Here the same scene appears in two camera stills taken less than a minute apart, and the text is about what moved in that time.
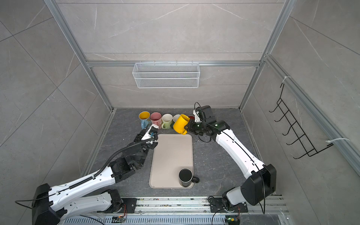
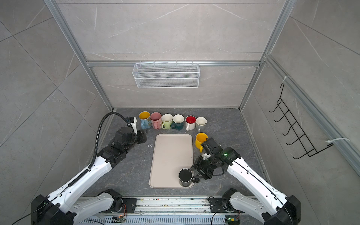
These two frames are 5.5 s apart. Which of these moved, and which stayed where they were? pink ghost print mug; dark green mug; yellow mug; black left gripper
Moved: yellow mug
Stayed: pink ghost print mug; black left gripper; dark green mug
